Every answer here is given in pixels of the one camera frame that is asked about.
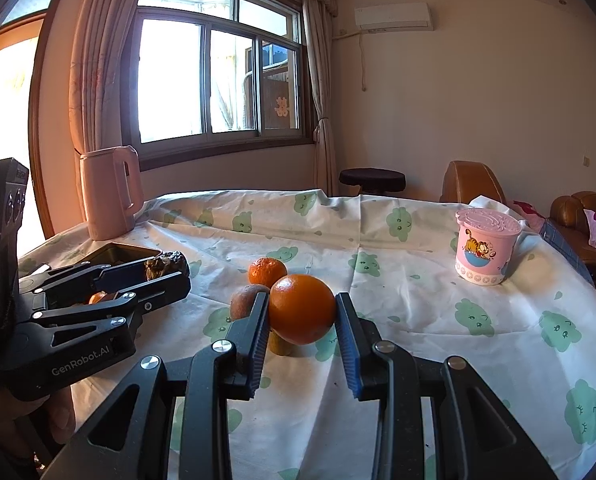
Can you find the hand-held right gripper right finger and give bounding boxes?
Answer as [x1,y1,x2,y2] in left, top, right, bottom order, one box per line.
[334,291,561,480]

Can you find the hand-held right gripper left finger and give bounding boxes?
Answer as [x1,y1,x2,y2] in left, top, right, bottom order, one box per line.
[43,291,271,480]

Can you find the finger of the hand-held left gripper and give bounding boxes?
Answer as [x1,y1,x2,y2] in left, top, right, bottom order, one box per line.
[18,257,149,311]
[18,272,192,343]

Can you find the rectangular metal tin box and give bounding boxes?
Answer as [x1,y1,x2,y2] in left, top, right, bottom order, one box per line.
[73,242,163,306]

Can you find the small dark brown jar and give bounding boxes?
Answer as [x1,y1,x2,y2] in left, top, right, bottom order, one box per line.
[144,252,189,282]

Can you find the rough-skinned mandarin orange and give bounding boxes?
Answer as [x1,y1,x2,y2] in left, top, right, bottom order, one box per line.
[248,256,289,286]

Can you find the person's left hand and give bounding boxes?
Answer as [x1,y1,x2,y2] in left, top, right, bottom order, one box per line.
[44,388,75,446]

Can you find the white tablecloth green prints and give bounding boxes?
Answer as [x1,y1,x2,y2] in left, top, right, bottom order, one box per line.
[18,189,596,480]

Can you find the pink electric kettle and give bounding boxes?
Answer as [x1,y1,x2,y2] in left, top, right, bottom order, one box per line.
[79,145,145,241]

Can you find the pink cartoon cup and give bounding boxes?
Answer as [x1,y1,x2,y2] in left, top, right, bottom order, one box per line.
[454,208,522,287]

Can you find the round black stool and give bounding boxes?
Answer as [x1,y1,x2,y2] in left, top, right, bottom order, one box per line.
[339,168,407,196]

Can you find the brown leather chair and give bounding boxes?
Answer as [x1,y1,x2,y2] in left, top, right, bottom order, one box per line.
[439,160,508,206]

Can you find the wide pink curtain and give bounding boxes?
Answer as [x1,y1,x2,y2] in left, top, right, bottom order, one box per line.
[68,0,151,156]

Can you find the sliding glass window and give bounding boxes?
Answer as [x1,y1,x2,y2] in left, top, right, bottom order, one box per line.
[123,0,319,171]

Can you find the glass balcony door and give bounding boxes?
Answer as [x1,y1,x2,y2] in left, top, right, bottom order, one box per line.
[0,0,74,241]

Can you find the blue plaid cloth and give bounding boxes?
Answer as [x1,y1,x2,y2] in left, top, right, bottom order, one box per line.
[540,220,594,281]

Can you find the narrow beige curtain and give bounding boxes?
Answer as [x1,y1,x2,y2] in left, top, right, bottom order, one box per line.
[285,0,339,197]

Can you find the brown leather sofa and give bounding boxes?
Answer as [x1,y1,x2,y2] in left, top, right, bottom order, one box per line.
[548,191,596,281]

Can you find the white wall air conditioner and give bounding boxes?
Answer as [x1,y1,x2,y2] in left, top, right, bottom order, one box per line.
[354,2,435,32]

